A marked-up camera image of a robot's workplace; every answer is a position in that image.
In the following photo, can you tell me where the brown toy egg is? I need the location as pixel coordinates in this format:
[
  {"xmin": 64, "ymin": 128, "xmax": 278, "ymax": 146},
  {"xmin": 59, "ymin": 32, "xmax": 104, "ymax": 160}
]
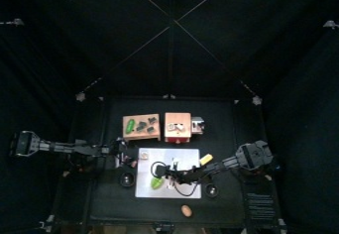
[{"xmin": 181, "ymin": 204, "xmax": 194, "ymax": 218}]

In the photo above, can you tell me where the small grey white box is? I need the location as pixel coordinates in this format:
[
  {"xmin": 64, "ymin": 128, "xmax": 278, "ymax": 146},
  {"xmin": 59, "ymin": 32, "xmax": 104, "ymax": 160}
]
[{"xmin": 191, "ymin": 116, "xmax": 207, "ymax": 135}]

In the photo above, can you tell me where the wooden tray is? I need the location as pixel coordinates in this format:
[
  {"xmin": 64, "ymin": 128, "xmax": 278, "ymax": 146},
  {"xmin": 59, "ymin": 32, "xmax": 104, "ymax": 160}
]
[{"xmin": 122, "ymin": 113, "xmax": 162, "ymax": 143}]

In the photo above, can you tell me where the green toy cucumber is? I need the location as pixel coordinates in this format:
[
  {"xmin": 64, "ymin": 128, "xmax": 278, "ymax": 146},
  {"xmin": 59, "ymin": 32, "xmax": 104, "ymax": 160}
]
[{"xmin": 126, "ymin": 118, "xmax": 136, "ymax": 134}]

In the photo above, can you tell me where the yellow toy food piece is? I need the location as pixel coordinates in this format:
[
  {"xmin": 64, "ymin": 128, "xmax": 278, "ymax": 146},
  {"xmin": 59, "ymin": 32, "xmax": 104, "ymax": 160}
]
[{"xmin": 199, "ymin": 154, "xmax": 215, "ymax": 166}]

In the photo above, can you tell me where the black cable loop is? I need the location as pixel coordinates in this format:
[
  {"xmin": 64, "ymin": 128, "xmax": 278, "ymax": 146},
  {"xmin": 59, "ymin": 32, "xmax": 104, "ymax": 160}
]
[{"xmin": 171, "ymin": 177, "xmax": 202, "ymax": 198}]

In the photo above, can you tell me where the green toy vegetable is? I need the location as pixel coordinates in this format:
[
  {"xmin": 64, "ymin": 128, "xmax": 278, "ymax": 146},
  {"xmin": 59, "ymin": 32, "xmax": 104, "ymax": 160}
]
[{"xmin": 150, "ymin": 176, "xmax": 166, "ymax": 190}]

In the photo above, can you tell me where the white label sticker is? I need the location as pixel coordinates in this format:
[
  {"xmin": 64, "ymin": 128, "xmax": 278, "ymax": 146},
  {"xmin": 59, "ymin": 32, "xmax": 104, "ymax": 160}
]
[{"xmin": 247, "ymin": 191, "xmax": 271, "ymax": 222}]

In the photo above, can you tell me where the wooden drawer box red front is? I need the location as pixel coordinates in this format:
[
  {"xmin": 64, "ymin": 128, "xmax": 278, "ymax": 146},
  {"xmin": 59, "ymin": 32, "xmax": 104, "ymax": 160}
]
[{"xmin": 163, "ymin": 112, "xmax": 194, "ymax": 144}]

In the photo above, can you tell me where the small black round bowl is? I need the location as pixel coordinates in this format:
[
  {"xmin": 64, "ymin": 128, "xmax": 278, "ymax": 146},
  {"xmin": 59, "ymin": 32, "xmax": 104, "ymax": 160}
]
[
  {"xmin": 119, "ymin": 172, "xmax": 136, "ymax": 188},
  {"xmin": 205, "ymin": 182, "xmax": 222, "ymax": 198}
]

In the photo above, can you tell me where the silver metal board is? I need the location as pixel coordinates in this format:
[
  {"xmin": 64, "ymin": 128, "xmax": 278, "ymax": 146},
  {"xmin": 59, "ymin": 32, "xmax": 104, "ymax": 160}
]
[{"xmin": 134, "ymin": 147, "xmax": 203, "ymax": 199}]

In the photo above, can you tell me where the white toy sushi piece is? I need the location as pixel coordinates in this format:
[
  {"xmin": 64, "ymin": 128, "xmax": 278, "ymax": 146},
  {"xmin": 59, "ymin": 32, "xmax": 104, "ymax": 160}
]
[{"xmin": 167, "ymin": 122, "xmax": 187, "ymax": 134}]

